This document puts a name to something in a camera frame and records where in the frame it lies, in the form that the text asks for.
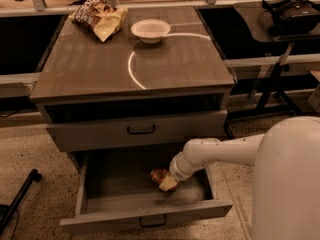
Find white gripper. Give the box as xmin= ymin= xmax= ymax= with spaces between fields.
xmin=159 ymin=152 xmax=195 ymax=191

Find red coke can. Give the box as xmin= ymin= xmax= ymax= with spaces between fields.
xmin=150 ymin=168 xmax=171 ymax=185

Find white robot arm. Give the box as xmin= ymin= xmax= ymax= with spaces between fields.
xmin=160 ymin=116 xmax=320 ymax=240

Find closed grey top drawer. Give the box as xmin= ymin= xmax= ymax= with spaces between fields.
xmin=47 ymin=110 xmax=227 ymax=152

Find open grey middle drawer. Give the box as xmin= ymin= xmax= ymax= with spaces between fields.
xmin=60 ymin=143 xmax=232 ymax=235

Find grey drawer cabinet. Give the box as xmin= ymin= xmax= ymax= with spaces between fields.
xmin=30 ymin=5 xmax=236 ymax=236

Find white paper bowl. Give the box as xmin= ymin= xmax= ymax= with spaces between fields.
xmin=131 ymin=19 xmax=171 ymax=44

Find black floor stand leg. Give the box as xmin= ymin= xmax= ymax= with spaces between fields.
xmin=0 ymin=169 xmax=42 ymax=235

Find black side table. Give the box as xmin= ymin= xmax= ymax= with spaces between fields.
xmin=223 ymin=1 xmax=320 ymax=138

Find brown chip bag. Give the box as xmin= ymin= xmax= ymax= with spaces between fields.
xmin=69 ymin=0 xmax=128 ymax=42

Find black VR headset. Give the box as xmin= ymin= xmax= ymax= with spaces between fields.
xmin=262 ymin=0 xmax=320 ymax=34

